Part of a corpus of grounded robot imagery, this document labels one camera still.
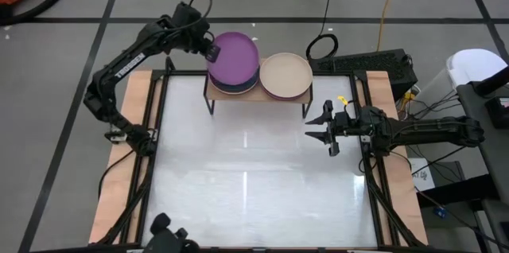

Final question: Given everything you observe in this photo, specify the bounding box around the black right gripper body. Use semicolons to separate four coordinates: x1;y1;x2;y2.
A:
333;107;375;146

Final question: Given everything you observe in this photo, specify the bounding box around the beige plate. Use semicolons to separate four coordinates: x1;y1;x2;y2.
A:
258;52;314;99

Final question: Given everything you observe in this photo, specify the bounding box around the wooden shelf with black legs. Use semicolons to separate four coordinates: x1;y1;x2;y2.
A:
203;52;314;119

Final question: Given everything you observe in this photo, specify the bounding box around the black device on desk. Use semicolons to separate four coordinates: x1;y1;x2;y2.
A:
484;95;509;130

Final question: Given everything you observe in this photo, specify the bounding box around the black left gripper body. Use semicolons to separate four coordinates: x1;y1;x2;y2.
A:
186;21;216;53

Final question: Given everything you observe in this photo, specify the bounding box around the yellow cable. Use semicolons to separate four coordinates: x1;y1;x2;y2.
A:
375;0;402;53

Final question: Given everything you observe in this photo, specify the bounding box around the purple plate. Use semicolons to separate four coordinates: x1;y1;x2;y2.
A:
206;31;261;86

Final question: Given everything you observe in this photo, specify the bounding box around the dark grey desk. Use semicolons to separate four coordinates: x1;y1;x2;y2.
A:
456;81;509;206

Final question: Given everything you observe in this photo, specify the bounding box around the black computer case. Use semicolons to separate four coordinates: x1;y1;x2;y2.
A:
308;49;419;101

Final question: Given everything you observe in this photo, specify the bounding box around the black metal table frame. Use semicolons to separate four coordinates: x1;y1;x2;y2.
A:
95;56;429;253

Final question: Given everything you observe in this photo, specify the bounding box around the white paper label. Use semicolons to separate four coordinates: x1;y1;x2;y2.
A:
408;158;437;193

